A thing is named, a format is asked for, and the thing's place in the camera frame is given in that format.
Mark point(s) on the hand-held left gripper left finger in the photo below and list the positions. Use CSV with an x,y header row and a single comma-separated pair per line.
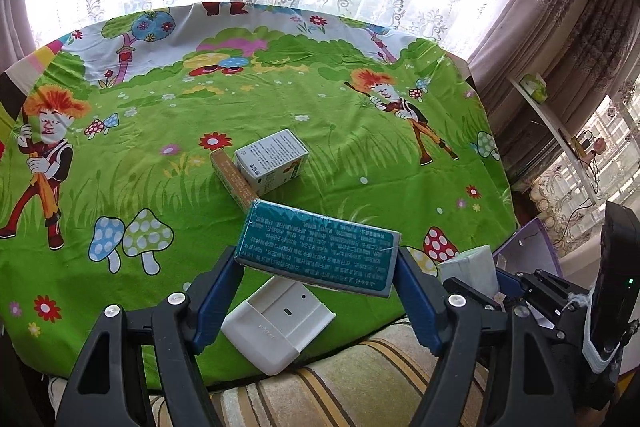
x,y
220,302

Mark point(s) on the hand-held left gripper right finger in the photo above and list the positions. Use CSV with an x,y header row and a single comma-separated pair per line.
x,y
415,302

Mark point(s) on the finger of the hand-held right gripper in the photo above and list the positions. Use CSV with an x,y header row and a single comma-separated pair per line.
x,y
540,292
489,299

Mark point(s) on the small white box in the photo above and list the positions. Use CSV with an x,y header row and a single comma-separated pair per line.
x,y
472,267

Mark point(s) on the purple cardboard box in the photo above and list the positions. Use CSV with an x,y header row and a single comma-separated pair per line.
x,y
530,252

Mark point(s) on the teal printed box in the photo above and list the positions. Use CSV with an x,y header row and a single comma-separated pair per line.
x,y
315,247

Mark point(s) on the flat white box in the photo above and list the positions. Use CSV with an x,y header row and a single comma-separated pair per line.
x,y
272,327

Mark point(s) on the striped beige cushion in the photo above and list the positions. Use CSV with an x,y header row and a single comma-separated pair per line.
x,y
350,382

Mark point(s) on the long tan box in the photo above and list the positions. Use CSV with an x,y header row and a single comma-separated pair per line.
x,y
230,177

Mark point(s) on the white and green carton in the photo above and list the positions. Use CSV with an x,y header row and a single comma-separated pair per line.
x,y
272,159

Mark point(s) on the green cartoon printed cloth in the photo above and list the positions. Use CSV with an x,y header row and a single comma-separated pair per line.
x,y
250,107

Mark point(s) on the green tissue pack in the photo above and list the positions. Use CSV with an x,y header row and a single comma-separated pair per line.
x,y
534,88

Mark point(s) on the floral brown curtain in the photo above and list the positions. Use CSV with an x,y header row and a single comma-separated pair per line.
x,y
15,27
565,32

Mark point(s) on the white wall shelf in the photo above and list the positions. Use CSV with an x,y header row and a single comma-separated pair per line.
x,y
560,127

